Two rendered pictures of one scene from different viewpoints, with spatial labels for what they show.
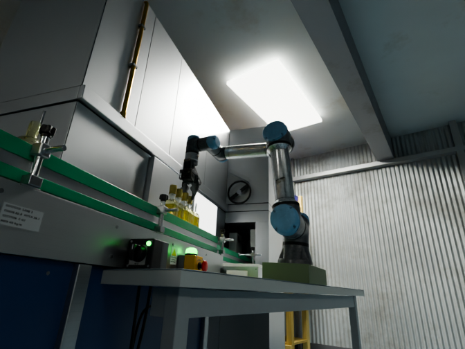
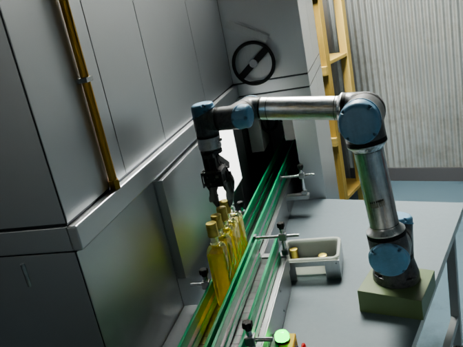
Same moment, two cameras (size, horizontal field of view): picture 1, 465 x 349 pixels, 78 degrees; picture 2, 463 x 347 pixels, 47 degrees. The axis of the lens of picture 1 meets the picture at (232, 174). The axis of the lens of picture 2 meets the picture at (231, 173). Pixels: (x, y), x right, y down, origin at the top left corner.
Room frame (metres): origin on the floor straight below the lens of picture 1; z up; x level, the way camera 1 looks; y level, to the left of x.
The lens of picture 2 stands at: (-0.24, 0.24, 1.79)
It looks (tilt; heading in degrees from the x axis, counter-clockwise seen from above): 18 degrees down; 358
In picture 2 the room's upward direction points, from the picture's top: 11 degrees counter-clockwise
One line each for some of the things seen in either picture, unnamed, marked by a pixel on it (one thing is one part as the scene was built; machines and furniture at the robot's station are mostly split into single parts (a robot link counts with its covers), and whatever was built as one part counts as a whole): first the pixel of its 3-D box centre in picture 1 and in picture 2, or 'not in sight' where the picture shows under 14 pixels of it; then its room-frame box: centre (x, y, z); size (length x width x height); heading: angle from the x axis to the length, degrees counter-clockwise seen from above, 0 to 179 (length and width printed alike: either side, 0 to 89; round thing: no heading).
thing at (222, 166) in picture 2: (189, 172); (213, 167); (1.44, 0.23, 1.29); 0.09 x 0.08 x 0.12; 160
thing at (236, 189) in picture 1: (239, 192); (253, 62); (2.35, -0.07, 1.49); 0.21 x 0.05 x 0.21; 71
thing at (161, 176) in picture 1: (188, 212); (208, 180); (1.75, 0.26, 1.15); 0.90 x 0.03 x 0.34; 161
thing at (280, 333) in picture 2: (191, 251); (282, 336); (1.11, 0.14, 0.84); 0.05 x 0.05 x 0.03
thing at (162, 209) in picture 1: (167, 213); (260, 343); (0.95, 0.21, 0.94); 0.07 x 0.04 x 0.13; 71
